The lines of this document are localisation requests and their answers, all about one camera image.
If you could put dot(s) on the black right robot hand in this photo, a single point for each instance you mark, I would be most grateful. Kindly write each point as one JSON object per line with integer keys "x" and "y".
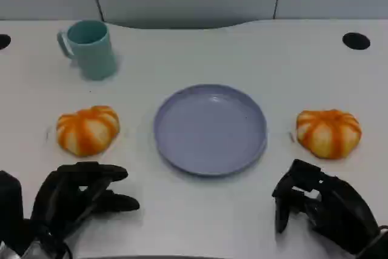
{"x": 342, "y": 207}

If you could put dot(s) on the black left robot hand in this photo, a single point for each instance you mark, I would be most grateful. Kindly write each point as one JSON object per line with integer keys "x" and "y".
{"x": 60, "y": 198}

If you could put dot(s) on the orange and white toy bread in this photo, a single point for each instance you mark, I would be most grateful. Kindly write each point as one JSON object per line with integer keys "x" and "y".
{"x": 88, "y": 131}
{"x": 329, "y": 134}

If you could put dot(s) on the pale green mug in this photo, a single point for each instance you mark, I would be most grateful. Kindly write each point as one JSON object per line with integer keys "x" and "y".
{"x": 97, "y": 59}

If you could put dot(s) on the lilac plate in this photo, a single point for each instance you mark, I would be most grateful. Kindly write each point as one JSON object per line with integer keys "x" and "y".
{"x": 209, "y": 131}

